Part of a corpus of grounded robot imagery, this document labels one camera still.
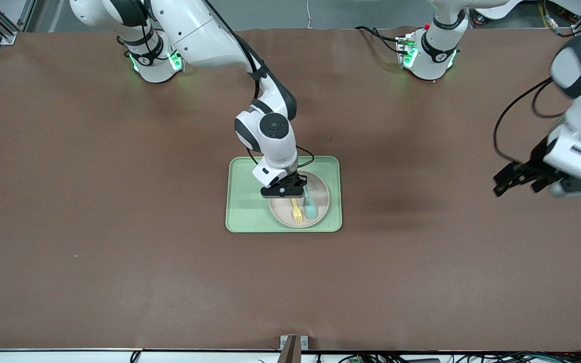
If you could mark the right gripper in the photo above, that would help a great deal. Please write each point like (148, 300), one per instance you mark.
(298, 179)

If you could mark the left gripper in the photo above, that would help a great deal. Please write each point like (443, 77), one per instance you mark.
(538, 160)

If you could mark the yellow plastic fork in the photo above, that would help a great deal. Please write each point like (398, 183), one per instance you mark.
(297, 214)

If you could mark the beige round plate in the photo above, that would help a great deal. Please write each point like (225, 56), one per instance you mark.
(323, 199)

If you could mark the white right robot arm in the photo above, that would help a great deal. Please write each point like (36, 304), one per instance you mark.
(194, 35)

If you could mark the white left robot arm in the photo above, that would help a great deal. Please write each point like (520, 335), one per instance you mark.
(437, 53)

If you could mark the teal plastic spoon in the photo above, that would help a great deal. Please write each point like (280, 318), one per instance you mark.
(311, 209)

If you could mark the light green rectangular tray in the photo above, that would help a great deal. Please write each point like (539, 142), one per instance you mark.
(250, 201)

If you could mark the brown table cover mat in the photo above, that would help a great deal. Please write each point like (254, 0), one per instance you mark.
(119, 227)

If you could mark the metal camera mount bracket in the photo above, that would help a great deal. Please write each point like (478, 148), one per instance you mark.
(290, 348)

